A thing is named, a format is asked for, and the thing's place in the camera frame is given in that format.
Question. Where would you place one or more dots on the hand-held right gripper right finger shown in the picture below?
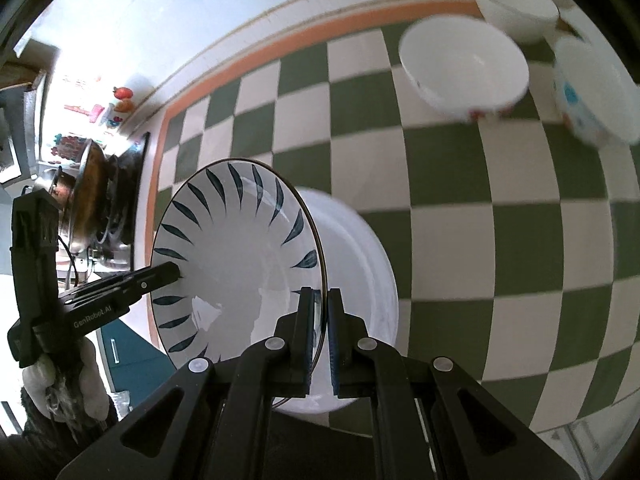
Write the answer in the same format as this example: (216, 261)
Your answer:
(336, 355)

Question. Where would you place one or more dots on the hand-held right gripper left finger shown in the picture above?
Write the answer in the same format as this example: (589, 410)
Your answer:
(305, 320)

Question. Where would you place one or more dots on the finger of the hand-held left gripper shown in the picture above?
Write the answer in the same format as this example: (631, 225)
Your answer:
(150, 277)

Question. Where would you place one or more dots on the plain white plate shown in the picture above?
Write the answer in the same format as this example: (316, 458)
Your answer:
(360, 280)

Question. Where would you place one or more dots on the blue leaf pattern plate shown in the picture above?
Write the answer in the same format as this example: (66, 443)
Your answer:
(235, 250)

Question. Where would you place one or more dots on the white bowl floral print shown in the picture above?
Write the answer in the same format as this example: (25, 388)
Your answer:
(460, 60)

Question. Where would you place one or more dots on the white bowl blue dot print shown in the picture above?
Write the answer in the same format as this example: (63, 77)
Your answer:
(600, 90)

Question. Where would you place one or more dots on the plain white bowl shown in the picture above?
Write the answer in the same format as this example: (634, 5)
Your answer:
(515, 10)

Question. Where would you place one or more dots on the person's left forearm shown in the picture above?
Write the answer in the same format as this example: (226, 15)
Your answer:
(40, 430)

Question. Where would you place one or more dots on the person's left hand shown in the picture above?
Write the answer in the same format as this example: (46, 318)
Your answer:
(92, 375)

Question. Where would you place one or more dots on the black gas stove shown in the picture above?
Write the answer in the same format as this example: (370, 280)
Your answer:
(132, 200)

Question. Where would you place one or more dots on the blue cabinet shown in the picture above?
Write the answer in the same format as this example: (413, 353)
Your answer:
(130, 355)

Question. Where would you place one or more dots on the steel steamer pot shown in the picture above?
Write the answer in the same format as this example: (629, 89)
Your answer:
(55, 185)

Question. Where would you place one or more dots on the steel wok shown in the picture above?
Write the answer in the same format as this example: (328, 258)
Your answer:
(92, 185)

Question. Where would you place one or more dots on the red persimmon ornament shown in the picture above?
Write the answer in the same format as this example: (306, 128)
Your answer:
(122, 92)

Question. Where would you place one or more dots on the green white checkered tablecloth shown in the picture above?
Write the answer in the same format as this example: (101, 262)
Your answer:
(450, 170)

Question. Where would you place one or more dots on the colourful wall decoration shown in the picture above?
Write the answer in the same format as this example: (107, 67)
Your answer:
(67, 145)

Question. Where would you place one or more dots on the pink wall sticker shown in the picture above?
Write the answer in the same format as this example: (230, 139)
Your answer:
(92, 110)

